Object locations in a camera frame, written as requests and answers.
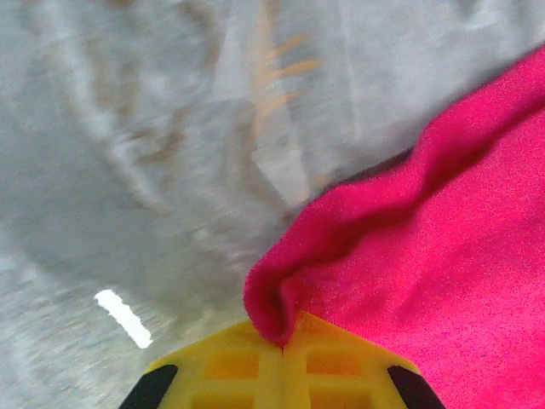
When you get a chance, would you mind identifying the red t-shirt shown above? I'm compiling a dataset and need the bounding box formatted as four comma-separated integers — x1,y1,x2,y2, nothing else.
244,44,545,409

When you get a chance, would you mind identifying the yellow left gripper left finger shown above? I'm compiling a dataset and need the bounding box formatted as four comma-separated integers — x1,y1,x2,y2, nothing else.
118,319,285,409

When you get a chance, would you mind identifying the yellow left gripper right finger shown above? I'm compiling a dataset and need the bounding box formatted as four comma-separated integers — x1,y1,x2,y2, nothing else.
283,310,447,409

